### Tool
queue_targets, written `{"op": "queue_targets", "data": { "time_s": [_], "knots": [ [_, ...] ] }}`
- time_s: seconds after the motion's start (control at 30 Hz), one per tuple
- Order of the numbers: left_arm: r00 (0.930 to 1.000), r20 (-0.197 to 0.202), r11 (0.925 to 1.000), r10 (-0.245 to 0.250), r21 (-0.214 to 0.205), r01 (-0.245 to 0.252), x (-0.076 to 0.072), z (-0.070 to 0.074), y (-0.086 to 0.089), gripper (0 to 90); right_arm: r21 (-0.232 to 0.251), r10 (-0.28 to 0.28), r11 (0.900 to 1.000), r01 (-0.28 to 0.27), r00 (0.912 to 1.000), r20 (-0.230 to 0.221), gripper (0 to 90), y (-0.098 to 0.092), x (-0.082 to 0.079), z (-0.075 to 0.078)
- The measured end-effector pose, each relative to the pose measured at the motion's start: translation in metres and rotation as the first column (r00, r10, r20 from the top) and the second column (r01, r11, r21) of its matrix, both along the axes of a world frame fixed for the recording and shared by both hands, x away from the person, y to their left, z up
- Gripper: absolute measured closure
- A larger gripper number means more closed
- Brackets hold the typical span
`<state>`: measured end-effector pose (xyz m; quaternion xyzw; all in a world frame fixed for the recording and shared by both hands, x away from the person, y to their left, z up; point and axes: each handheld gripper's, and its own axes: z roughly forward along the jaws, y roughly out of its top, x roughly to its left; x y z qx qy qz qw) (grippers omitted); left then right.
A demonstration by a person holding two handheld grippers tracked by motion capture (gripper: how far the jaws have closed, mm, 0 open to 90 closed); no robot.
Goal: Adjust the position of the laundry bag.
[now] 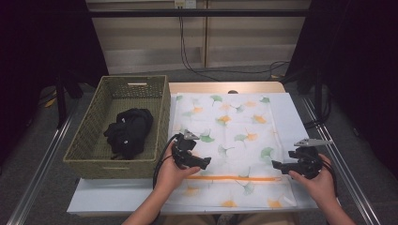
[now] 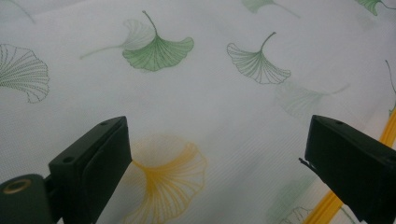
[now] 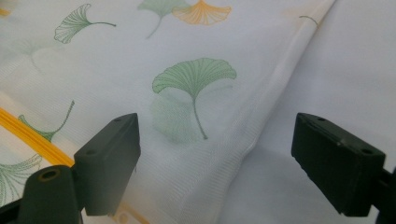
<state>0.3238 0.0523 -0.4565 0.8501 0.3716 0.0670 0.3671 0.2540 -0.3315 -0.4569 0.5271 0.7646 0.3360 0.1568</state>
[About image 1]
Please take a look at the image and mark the green woven basket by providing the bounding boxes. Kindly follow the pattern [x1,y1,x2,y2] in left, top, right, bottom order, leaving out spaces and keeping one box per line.
[63,74,172,180]

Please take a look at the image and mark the white wall outlet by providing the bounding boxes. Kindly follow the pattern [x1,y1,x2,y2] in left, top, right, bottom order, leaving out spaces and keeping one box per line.
[174,0,197,9]

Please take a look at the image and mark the leaf print mesh laundry bag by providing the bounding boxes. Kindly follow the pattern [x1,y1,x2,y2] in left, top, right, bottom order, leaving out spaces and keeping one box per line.
[167,93,299,209]

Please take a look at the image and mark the left hand-held gripper black cable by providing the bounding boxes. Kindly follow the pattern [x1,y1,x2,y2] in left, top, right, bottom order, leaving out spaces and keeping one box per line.
[152,135,180,190]

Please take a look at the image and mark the dark curtain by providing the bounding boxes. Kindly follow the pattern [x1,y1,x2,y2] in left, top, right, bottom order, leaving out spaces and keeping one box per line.
[0,0,109,167]
[285,0,398,179]

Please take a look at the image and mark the black horizontal bar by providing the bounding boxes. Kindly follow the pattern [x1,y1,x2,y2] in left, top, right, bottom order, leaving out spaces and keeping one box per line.
[87,8,312,19]

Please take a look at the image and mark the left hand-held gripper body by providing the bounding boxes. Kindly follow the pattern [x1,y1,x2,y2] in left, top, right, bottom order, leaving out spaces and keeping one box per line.
[171,129,201,168]

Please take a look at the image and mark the black metal stand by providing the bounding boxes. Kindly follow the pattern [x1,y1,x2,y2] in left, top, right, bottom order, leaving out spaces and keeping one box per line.
[54,69,84,129]
[281,66,331,129]

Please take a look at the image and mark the black clothing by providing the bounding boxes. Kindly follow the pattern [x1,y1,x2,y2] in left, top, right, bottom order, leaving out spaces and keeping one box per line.
[103,108,154,160]

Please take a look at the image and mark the black floor cable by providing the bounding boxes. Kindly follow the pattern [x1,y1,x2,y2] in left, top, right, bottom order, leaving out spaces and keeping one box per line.
[178,15,290,83]

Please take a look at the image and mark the person's left hand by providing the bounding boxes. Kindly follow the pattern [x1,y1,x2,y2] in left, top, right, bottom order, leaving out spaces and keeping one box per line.
[154,142,201,196]

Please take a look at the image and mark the person's right hand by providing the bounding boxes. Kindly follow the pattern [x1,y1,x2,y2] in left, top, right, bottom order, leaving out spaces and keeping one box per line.
[289,154,337,207]

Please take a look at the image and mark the metal floor rail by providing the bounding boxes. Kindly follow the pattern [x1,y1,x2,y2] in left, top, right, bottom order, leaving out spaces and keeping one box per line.
[300,93,382,225]
[6,99,81,225]

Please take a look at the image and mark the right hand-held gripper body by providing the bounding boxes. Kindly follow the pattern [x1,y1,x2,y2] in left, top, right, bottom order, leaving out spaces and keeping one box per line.
[288,139,334,180]

